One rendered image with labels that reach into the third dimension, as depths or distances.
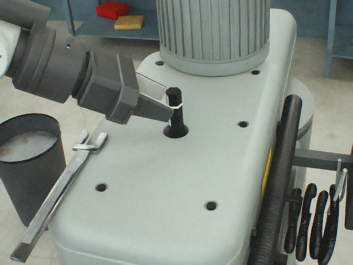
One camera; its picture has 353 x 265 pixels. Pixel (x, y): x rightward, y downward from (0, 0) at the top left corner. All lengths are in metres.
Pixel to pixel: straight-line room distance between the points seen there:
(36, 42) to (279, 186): 0.41
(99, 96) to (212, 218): 0.20
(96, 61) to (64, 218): 0.20
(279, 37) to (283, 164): 0.55
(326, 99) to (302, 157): 3.21
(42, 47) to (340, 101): 3.80
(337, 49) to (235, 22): 3.81
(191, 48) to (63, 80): 0.28
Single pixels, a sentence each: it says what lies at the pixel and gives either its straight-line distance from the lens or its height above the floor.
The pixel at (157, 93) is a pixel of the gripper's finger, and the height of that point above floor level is 1.94.
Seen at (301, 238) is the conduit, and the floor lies 1.49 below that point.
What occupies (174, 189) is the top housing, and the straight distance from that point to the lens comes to 0.63.
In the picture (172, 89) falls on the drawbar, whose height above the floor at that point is 1.96.
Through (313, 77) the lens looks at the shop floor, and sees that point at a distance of 4.57.
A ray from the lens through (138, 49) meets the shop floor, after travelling 5.09.
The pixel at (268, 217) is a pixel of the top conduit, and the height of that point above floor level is 1.81.
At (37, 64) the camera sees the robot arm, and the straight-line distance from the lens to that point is 0.61.
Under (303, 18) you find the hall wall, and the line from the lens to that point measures 5.19.
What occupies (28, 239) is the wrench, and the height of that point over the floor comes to 1.90.
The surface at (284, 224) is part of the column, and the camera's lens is 1.36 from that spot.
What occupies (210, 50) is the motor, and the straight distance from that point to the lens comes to 0.82.
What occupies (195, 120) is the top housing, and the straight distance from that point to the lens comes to 0.74.
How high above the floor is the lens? 2.32
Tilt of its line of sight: 37 degrees down
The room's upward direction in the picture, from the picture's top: 5 degrees counter-clockwise
